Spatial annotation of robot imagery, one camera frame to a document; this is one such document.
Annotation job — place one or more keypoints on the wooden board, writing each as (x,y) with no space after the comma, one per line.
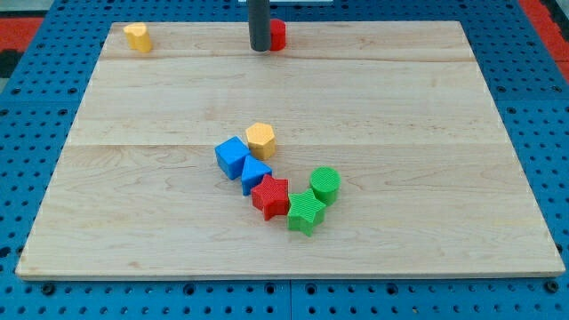
(430,183)

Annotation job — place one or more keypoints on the yellow hexagon block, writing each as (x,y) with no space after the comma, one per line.
(261,140)

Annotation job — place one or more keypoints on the blue triangle block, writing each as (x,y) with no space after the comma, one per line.
(253,172)

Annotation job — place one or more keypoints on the red star block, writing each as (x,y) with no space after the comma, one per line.
(271,197)

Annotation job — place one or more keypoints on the green cylinder block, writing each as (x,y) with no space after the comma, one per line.
(325,183)

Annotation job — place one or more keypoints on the blue cube block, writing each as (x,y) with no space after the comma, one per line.
(230,156)

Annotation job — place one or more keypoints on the green star block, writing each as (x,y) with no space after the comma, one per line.
(305,212)

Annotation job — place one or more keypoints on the red cylinder block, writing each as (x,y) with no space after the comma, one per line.
(277,35)

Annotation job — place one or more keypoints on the yellow heart block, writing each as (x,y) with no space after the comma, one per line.
(138,37)

